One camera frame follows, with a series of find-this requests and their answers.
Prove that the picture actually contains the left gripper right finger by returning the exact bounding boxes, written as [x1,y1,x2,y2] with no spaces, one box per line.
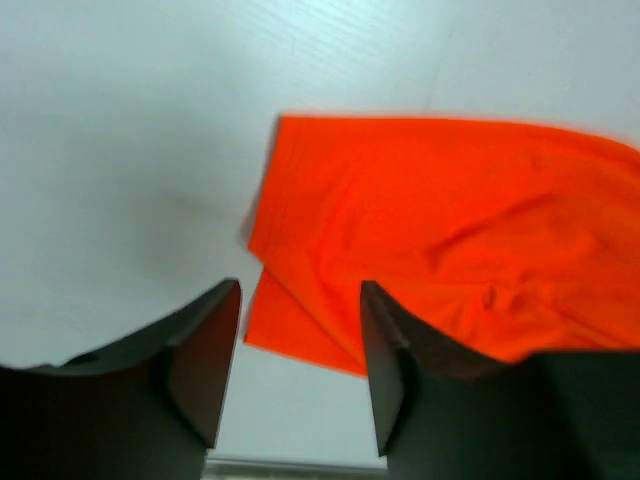
[360,281,639,479]

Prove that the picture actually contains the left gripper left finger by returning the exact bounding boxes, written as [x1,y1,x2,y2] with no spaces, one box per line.
[1,279,242,479]

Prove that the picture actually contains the orange shorts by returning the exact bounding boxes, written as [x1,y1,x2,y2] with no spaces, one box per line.
[245,115,639,375]

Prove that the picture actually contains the front aluminium rail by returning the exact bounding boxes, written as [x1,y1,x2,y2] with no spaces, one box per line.
[201,458,388,480]

